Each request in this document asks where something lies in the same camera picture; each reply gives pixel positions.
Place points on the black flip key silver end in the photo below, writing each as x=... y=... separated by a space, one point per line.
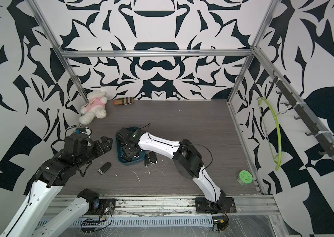
x=146 y=160

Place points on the black car key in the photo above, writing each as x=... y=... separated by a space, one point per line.
x=153 y=158
x=105 y=167

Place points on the black wall hook rack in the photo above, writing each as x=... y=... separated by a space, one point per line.
x=303 y=112

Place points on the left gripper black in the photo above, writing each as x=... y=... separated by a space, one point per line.
x=108 y=145

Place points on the green tape roll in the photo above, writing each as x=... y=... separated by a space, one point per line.
x=244 y=177

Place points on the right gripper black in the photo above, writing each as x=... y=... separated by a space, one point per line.
x=125 y=151

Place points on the white teddy bear pink shirt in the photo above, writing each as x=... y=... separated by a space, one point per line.
x=95 y=108

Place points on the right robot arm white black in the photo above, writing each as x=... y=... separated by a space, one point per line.
x=186 y=158

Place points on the black connector block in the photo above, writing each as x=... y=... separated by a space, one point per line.
x=219 y=225
x=89 y=226

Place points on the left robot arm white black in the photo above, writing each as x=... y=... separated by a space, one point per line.
x=46 y=183

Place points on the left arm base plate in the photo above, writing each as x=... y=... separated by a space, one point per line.
x=105 y=206

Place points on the black connector block right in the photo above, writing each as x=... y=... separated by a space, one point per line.
x=219 y=225

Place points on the teal plastic storage box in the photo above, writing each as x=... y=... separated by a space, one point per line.
x=128 y=162

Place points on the brown checkered pouch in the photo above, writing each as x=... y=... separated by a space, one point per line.
x=123 y=101

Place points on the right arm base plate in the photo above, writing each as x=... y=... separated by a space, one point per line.
x=203 y=206

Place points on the black connector block left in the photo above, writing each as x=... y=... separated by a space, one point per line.
x=89 y=226

